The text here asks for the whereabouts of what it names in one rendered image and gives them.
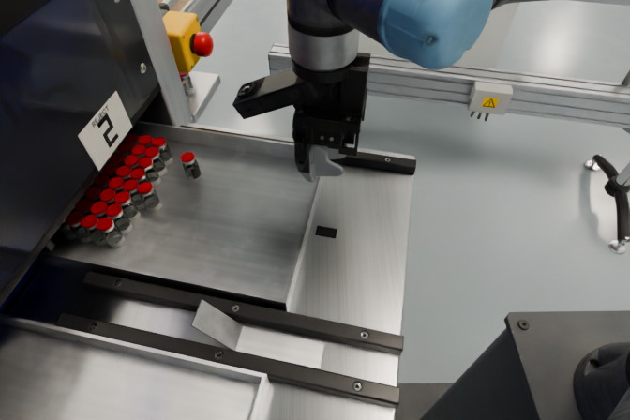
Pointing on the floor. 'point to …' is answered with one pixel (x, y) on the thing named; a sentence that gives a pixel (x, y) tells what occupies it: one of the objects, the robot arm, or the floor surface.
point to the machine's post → (154, 40)
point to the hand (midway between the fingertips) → (307, 172)
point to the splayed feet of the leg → (615, 202)
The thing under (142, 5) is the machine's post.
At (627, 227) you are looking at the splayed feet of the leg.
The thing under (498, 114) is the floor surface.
